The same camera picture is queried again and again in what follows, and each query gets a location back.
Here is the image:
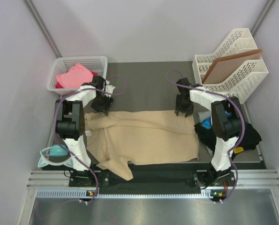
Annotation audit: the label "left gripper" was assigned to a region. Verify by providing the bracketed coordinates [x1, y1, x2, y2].
[90, 92, 114, 116]

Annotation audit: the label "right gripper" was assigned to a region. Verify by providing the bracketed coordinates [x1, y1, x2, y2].
[175, 95, 194, 117]

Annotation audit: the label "beige t shirt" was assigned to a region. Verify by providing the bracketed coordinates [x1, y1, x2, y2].
[84, 110, 199, 180]

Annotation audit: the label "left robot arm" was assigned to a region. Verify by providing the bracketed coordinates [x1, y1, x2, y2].
[53, 76, 115, 186]

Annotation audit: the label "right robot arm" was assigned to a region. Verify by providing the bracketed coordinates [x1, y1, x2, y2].
[174, 78, 245, 186]

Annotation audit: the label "grey t shirt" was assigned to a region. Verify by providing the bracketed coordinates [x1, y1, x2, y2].
[197, 111, 211, 122]

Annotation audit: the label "pink folded t shirt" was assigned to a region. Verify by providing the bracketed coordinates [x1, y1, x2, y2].
[56, 63, 95, 90]

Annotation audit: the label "white plastic basket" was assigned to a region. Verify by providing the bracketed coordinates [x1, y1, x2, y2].
[46, 56, 108, 95]

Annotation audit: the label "brown cardboard sheet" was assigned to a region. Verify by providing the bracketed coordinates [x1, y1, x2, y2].
[202, 49, 263, 84]

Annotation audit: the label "white file organizer rack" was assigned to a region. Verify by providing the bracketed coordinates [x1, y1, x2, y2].
[192, 28, 269, 104]

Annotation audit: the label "teal headphones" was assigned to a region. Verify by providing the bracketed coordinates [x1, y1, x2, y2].
[38, 144, 73, 168]

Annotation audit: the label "black graphic t shirt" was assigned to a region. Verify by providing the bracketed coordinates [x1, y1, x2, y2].
[194, 112, 262, 162]

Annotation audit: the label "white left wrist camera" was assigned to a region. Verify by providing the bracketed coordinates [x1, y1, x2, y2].
[103, 80, 115, 97]

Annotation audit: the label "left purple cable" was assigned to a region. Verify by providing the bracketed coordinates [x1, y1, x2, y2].
[53, 76, 127, 204]

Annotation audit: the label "purple cable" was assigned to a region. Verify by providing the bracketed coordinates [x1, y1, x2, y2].
[166, 70, 245, 204]
[53, 76, 127, 204]

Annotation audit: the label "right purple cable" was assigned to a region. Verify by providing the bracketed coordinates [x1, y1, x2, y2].
[166, 70, 245, 204]

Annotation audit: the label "aluminium frame rail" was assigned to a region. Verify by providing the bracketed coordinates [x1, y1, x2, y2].
[27, 169, 279, 189]

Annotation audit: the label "grey slotted cable duct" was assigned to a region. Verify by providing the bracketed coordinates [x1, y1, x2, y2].
[36, 188, 226, 199]

